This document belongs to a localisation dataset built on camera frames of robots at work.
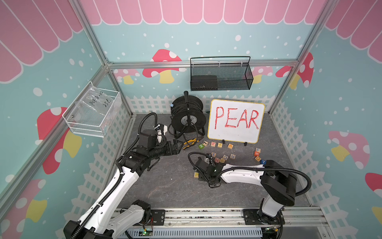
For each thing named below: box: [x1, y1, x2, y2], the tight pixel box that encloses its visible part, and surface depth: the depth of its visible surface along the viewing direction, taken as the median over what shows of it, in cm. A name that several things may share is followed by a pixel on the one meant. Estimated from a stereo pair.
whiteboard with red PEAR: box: [206, 99, 266, 143], surface depth 99 cm
